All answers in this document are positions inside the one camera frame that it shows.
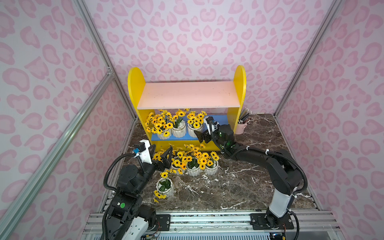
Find sunflower pot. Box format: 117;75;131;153
171;109;187;138
205;152;220;176
171;149;185;175
182;145;204;177
152;151;164;162
187;111;207;138
145;110;174;140
154;170;175;200

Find yellow two-tier shelf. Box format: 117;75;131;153
127;65;247;153

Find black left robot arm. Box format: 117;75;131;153
101;141;173;240

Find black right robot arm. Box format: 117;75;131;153
194;117;308;229

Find pink cup with pencils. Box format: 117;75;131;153
235;108;252;135

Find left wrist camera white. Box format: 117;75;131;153
133;140;152;165

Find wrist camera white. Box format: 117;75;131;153
204;116;218;135
133;140;152;165

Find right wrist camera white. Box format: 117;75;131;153
204;116;218;135

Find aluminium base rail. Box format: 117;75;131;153
80;209;346;240

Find left aluminium frame profile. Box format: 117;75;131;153
0;70;115;240

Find aluminium frame profile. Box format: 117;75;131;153
274;0;345;120
0;70;115;240

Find back left aluminium post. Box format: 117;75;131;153
73;0;136;120

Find right aluminium frame profile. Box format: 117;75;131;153
274;0;345;120

